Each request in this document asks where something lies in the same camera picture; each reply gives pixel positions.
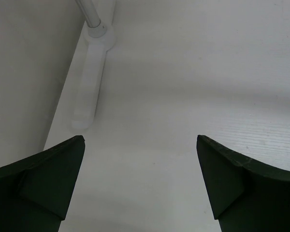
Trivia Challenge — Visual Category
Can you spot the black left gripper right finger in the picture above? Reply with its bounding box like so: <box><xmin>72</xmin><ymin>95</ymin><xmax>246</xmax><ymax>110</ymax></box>
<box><xmin>196</xmin><ymin>135</ymin><xmax>290</xmax><ymax>232</ymax></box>

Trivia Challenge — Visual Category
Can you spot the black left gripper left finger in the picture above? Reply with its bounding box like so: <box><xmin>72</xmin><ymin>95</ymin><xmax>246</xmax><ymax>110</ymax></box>
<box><xmin>0</xmin><ymin>135</ymin><xmax>85</xmax><ymax>232</ymax></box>

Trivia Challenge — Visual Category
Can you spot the metal clothes rack frame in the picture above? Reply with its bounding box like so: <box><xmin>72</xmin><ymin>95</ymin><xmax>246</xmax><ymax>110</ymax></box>
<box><xmin>71</xmin><ymin>0</ymin><xmax>116</xmax><ymax>130</ymax></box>

